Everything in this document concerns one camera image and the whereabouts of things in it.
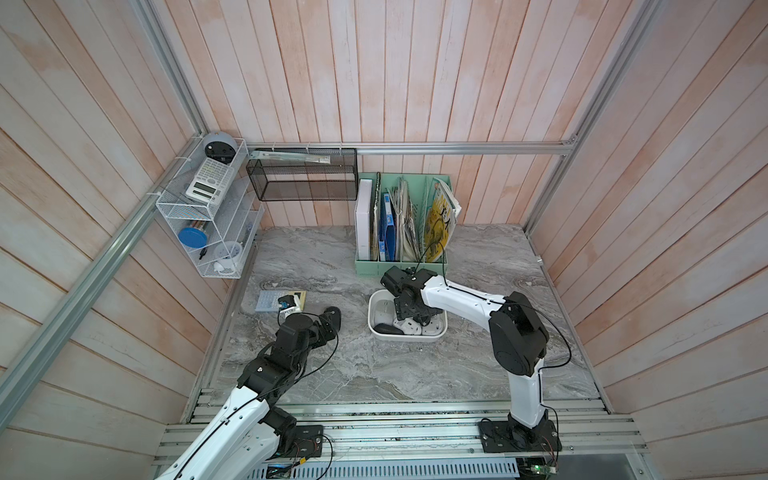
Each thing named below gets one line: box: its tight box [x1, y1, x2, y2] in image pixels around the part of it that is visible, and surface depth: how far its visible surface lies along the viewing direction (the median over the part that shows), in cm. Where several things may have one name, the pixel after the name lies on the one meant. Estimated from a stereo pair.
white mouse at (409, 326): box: [395, 318, 422, 335], surface depth 92 cm
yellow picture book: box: [425, 177, 462, 263], surface depth 101 cm
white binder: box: [356, 178, 373, 261], surface depth 97 cm
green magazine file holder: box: [355, 172, 452, 277], surface depth 103 cm
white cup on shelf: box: [214, 241, 243, 275], surface depth 92 cm
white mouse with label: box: [421, 314, 444, 336], surface depth 91 cm
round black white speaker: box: [202, 132, 239, 164], surface depth 83 cm
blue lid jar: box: [178, 227, 209, 248], surface depth 78 cm
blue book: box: [379, 192, 398, 262], surface depth 100 cm
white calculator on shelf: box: [185, 157, 235, 204], surface depth 79 cm
